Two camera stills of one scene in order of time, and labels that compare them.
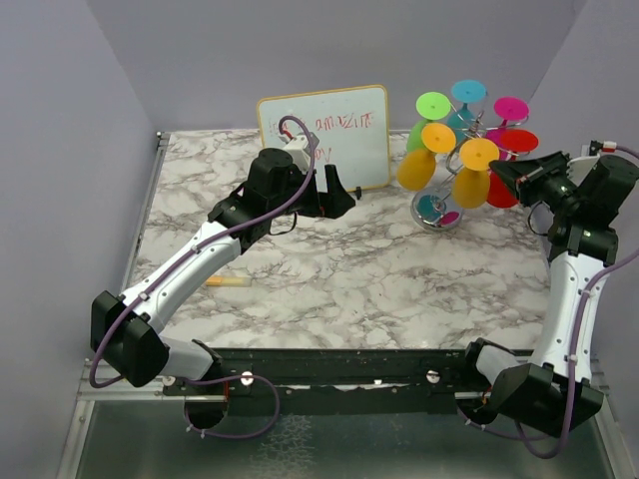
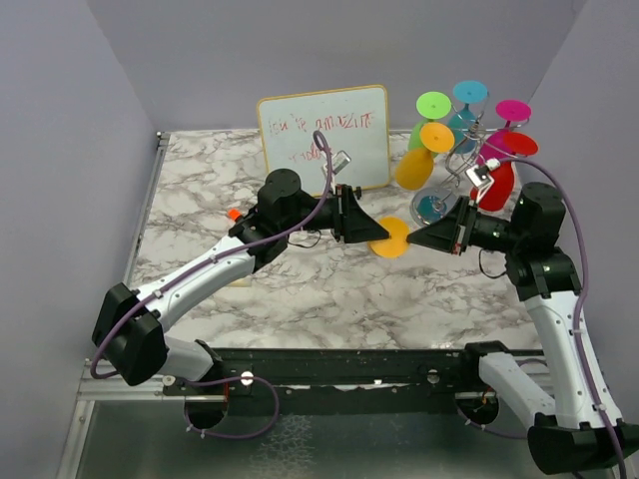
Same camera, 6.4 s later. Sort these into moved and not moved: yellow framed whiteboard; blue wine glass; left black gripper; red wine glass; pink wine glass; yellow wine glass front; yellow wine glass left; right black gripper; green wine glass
Moved: yellow wine glass front; left black gripper; right black gripper
Not moved: blue wine glass; red wine glass; yellow wine glass left; green wine glass; pink wine glass; yellow framed whiteboard
